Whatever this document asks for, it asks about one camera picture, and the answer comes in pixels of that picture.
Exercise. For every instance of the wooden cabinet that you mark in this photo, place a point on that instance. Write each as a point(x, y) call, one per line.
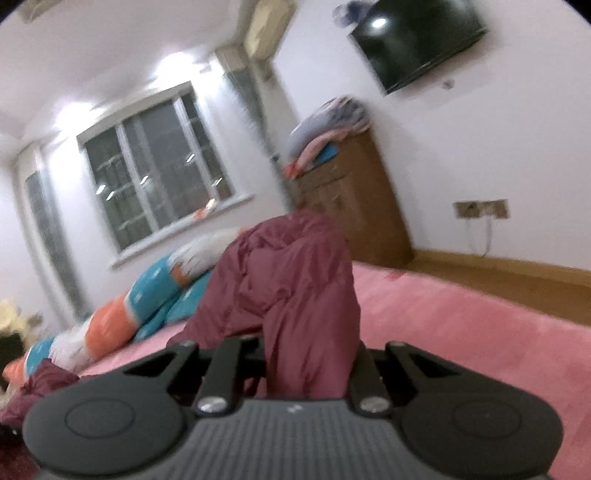
point(364, 198)

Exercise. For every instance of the grey folded blanket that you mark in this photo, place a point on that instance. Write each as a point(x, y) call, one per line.
point(323, 120)

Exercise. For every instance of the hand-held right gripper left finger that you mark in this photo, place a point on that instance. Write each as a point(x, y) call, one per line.
point(231, 360)

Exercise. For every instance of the maroon down jacket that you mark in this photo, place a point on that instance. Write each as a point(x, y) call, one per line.
point(286, 286)

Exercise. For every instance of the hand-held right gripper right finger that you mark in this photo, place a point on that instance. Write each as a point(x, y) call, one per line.
point(364, 374)

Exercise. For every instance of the black wall television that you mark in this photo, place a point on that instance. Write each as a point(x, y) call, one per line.
point(415, 41)

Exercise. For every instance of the small orange object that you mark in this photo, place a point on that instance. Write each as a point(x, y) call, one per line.
point(205, 208)

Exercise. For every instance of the yellow star printed cloth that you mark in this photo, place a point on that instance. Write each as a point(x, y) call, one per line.
point(9, 314)

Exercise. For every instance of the pink folded blanket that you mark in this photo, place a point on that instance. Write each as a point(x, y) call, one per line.
point(309, 152)

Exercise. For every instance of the pink heart printed blanket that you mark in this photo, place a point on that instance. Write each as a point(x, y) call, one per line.
point(461, 323)

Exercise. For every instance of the wall socket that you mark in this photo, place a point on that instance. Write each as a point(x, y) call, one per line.
point(480, 208)

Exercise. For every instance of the wall air conditioner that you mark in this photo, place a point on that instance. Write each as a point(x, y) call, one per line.
point(268, 27)

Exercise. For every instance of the white framed window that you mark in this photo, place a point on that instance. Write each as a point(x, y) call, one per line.
point(157, 161)

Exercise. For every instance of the blue mat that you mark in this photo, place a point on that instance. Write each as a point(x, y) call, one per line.
point(327, 153)

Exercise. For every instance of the grey patterned curtain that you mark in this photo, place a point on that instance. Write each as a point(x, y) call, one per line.
point(46, 230)
point(249, 101)

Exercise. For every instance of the orange teal bolster pillow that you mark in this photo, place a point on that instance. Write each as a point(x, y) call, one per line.
point(157, 281)
point(106, 327)

